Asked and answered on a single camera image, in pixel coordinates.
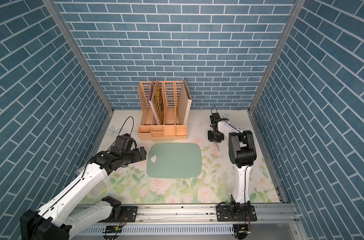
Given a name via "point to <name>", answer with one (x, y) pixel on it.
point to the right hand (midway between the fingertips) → (214, 140)
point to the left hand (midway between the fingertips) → (143, 154)
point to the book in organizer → (157, 101)
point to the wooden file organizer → (177, 102)
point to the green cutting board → (177, 160)
